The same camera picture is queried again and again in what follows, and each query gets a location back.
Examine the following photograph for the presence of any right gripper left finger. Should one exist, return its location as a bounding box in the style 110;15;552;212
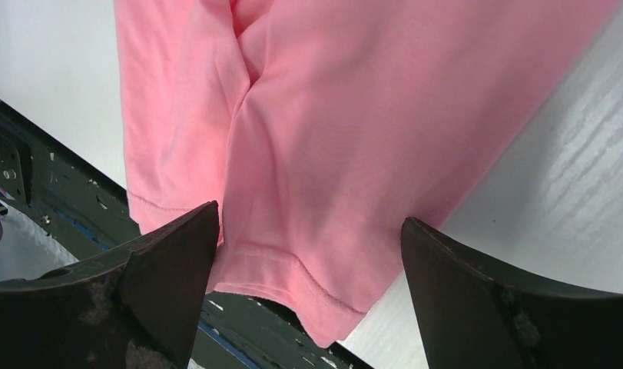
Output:
0;201;220;368

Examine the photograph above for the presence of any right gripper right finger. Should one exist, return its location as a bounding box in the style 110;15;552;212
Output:
401;218;623;368

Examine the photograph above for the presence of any pink t shirt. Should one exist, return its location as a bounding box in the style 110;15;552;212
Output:
114;1;617;347

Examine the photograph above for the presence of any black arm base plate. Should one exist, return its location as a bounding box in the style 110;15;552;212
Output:
0;102;365;368

